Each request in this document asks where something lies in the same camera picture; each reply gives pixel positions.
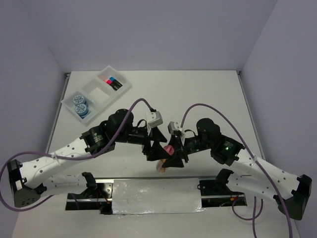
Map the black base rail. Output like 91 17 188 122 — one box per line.
65 177 247 215

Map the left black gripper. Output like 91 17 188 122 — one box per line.
114 122 170 160

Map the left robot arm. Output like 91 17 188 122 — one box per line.
7 109 168 208

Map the white three-compartment plastic tray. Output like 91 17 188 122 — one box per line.
61 65 132 125

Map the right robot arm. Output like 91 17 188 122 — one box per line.
163 118 312 220

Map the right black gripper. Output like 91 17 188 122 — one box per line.
161 133 212 168

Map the pink glitter jar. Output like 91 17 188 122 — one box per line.
156 145 175 173

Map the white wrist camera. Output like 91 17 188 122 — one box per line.
146 111 163 128
167 121 185 145

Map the blue paint jar with label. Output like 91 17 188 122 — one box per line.
75 104 89 119

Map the blue highlighter marker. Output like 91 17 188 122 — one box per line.
109 77 122 88

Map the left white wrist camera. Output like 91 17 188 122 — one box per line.
146 111 163 128

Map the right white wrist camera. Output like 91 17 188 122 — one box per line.
167 121 185 145

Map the pink highlighter marker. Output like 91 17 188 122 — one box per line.
106 79 119 91

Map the silver foil cover plate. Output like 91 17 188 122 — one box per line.
112 178 204 215

